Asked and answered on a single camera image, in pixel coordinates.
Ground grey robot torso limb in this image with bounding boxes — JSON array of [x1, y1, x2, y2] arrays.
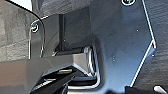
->
[[0, 46, 101, 94]]

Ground thin robot cable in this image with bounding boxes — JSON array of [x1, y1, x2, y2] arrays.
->
[[31, 9, 48, 59]]

